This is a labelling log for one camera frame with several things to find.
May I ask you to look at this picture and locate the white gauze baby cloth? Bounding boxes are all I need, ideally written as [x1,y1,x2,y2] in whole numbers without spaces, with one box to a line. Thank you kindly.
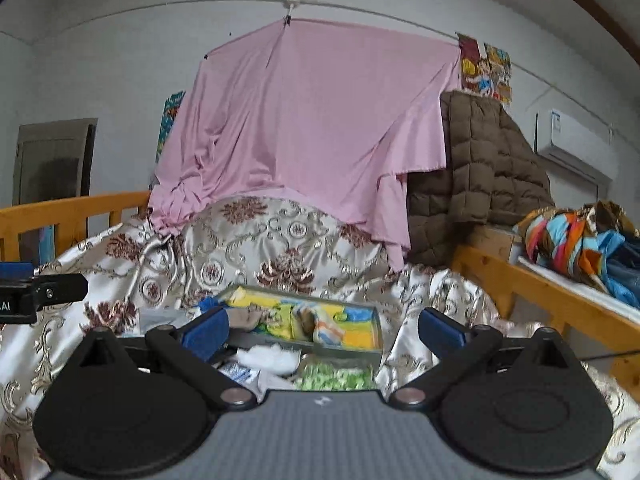
[218,344,302,396]

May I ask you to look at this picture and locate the floral satin bedspread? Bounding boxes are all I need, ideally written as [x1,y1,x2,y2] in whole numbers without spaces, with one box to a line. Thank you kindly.
[0,194,640,480]

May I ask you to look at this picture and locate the grey tray with cartoon lining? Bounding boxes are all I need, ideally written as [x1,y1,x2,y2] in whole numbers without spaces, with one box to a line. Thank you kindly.
[198,284,383,366]

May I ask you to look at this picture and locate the bag of green pieces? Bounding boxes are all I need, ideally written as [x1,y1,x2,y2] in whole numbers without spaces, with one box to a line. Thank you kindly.
[294,363,376,391]

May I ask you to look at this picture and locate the white shelf board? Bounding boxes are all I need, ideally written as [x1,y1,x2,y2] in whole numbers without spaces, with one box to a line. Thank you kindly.
[516,254,640,323]

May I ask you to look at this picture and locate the colourful striped fabric bundle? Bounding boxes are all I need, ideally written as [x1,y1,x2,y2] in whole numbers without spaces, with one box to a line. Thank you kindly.
[513,200,639,309]

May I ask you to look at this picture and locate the brown quilted jacket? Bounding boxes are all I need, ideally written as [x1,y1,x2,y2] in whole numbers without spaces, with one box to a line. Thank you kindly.
[407,91,554,268]

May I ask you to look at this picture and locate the white air conditioner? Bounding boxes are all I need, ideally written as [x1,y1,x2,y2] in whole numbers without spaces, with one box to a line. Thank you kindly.
[535,110,618,184]

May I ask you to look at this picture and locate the pink hanging sheet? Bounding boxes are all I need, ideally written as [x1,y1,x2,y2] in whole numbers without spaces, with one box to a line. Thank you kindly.
[150,20,460,269]

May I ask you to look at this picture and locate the wooden bed rail left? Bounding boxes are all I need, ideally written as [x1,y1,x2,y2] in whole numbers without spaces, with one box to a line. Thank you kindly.
[0,191,150,262]

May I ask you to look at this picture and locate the grey wall cabinet door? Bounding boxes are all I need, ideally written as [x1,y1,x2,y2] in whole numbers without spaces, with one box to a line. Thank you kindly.
[12,118,98,205]

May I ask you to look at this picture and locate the colourful wall poster left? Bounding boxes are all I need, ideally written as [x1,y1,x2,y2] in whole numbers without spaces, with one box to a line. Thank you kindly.
[155,90,186,162]

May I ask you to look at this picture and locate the cartoon wall poster right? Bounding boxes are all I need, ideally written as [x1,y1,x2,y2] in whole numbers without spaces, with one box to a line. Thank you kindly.
[458,34,512,106]

